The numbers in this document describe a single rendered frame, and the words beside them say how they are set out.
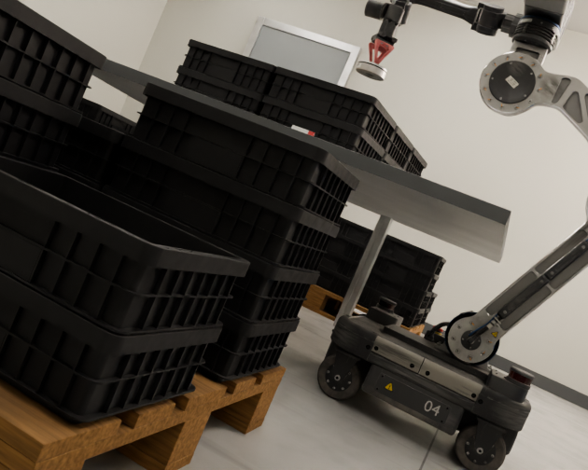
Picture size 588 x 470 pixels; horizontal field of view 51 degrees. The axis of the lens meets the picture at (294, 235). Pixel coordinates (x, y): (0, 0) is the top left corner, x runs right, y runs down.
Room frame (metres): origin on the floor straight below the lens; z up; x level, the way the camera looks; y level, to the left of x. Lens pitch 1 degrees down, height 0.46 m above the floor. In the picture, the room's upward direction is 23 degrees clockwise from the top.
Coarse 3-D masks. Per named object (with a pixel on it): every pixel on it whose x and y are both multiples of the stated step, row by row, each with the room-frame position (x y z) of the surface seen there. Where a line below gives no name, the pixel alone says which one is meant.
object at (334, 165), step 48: (144, 144) 1.18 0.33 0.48; (192, 144) 1.15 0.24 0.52; (240, 144) 1.13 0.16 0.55; (288, 144) 1.09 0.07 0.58; (144, 192) 1.17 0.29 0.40; (192, 192) 1.14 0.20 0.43; (240, 192) 1.10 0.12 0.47; (288, 192) 1.09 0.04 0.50; (336, 192) 1.25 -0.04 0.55; (240, 240) 1.10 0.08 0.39; (288, 240) 1.09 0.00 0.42; (240, 288) 1.08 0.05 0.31; (288, 288) 1.21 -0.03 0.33; (240, 336) 1.08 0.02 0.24
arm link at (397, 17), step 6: (384, 6) 2.10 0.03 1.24; (390, 6) 2.09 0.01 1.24; (396, 6) 2.08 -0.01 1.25; (384, 12) 2.11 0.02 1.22; (390, 12) 2.08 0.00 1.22; (396, 12) 2.08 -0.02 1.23; (402, 12) 2.09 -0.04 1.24; (384, 18) 2.10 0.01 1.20; (390, 18) 2.08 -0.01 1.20; (396, 18) 2.08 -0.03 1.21
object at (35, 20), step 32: (0, 0) 0.86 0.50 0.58; (0, 32) 0.89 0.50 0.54; (32, 32) 0.93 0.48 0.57; (64, 32) 0.98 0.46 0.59; (0, 64) 0.91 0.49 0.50; (32, 64) 0.96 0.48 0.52; (64, 64) 1.02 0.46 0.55; (96, 64) 1.07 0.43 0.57; (0, 96) 0.93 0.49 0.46; (32, 96) 0.97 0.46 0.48; (64, 96) 1.05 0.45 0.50; (0, 128) 0.95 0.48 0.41; (32, 128) 1.01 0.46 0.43; (64, 128) 1.07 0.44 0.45; (32, 160) 1.03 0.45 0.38
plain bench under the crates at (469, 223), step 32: (192, 96) 1.90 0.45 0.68; (288, 128) 1.79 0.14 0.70; (352, 160) 1.72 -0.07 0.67; (352, 192) 2.61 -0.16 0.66; (384, 192) 2.06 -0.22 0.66; (416, 192) 1.69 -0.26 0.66; (448, 192) 1.63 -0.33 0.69; (384, 224) 3.18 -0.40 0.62; (416, 224) 2.84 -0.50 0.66; (448, 224) 2.20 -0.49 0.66; (480, 224) 1.79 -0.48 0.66; (352, 288) 3.19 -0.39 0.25
